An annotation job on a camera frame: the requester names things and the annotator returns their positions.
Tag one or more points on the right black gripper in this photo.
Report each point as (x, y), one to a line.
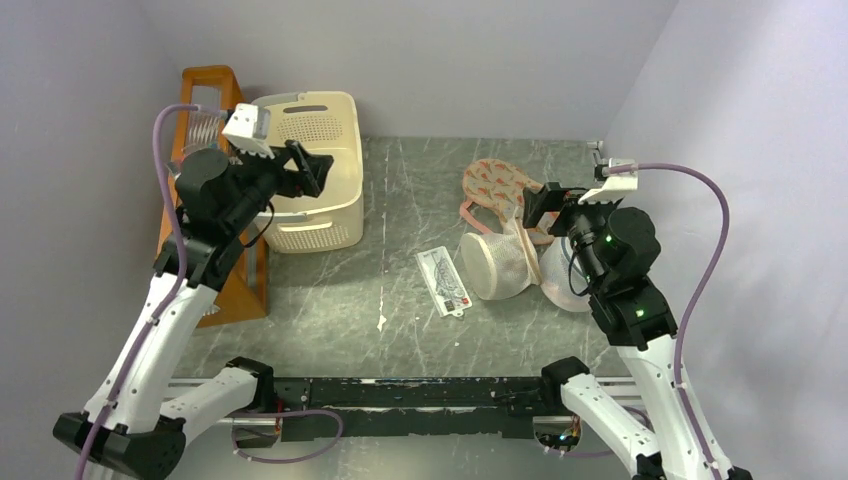
(551, 197)

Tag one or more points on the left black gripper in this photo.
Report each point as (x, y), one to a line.
(314, 167)

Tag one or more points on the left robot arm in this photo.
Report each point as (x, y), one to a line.
(129, 426)

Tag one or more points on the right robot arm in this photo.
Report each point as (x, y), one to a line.
(615, 248)

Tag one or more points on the packaged ruler set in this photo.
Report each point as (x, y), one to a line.
(442, 280)

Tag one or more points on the orange wooden rack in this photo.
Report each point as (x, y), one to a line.
(225, 250)

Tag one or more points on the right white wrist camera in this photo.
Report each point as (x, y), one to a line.
(618, 178)

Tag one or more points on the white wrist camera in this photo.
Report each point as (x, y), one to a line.
(618, 178)
(247, 130)

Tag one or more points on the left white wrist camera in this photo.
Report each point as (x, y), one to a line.
(247, 130)

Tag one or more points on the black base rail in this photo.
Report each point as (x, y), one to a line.
(321, 407)

